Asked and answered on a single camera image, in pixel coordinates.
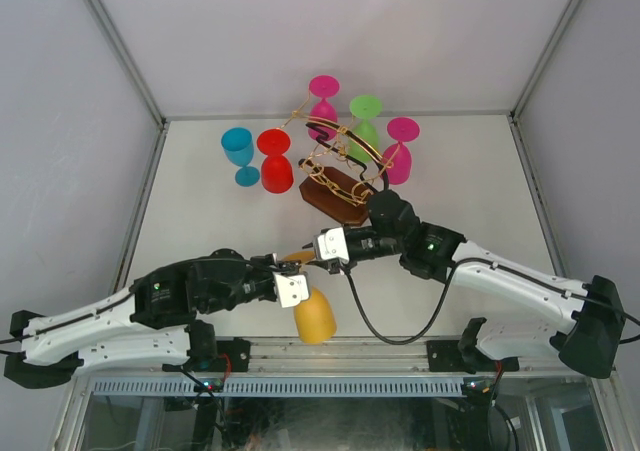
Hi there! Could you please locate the orange plastic wine glass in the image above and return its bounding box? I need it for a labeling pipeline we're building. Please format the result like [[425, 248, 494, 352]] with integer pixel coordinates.
[[292, 276, 337, 345]]

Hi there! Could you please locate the pink wine glass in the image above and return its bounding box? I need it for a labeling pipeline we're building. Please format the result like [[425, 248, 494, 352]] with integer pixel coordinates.
[[383, 117, 420, 185], [308, 75, 340, 140]]

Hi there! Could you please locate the gold wire wine glass rack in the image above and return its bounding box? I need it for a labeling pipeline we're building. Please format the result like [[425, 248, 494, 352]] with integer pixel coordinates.
[[279, 84, 389, 226]]

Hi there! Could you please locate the red plastic wine glass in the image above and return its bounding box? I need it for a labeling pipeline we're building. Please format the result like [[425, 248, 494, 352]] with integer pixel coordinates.
[[257, 128, 294, 194]]

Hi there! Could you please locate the green plastic wine glass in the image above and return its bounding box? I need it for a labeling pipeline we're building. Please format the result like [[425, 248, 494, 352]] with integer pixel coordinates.
[[349, 95, 382, 163]]

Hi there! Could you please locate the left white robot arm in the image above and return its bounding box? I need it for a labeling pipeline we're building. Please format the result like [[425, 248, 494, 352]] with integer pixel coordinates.
[[4, 249, 311, 389]]

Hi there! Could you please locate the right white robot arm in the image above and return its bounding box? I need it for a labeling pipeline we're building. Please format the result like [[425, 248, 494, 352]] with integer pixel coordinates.
[[309, 190, 627, 379]]

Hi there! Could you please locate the blue plastic wine glass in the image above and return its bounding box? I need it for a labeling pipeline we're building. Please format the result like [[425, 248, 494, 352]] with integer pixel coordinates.
[[221, 127, 260, 187]]

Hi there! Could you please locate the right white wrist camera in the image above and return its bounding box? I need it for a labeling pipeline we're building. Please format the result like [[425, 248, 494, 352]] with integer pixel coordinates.
[[312, 227, 350, 264]]

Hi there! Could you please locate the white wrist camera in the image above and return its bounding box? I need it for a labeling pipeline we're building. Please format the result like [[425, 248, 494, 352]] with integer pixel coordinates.
[[274, 272, 311, 308], [312, 227, 350, 264]]

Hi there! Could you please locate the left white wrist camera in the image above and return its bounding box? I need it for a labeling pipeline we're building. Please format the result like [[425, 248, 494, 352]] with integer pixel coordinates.
[[274, 272, 311, 308]]

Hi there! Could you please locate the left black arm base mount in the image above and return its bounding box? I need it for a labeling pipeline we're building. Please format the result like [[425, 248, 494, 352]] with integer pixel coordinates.
[[161, 338, 251, 373]]

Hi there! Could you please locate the aluminium front rail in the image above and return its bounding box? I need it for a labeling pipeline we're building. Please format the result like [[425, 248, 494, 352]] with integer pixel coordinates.
[[72, 335, 617, 374]]

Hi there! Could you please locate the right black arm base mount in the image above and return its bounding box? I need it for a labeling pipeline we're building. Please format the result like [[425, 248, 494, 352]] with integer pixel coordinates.
[[426, 339, 498, 374]]

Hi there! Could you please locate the grey slotted cable duct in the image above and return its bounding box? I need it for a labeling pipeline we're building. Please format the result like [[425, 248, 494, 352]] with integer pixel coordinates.
[[91, 376, 464, 398]]

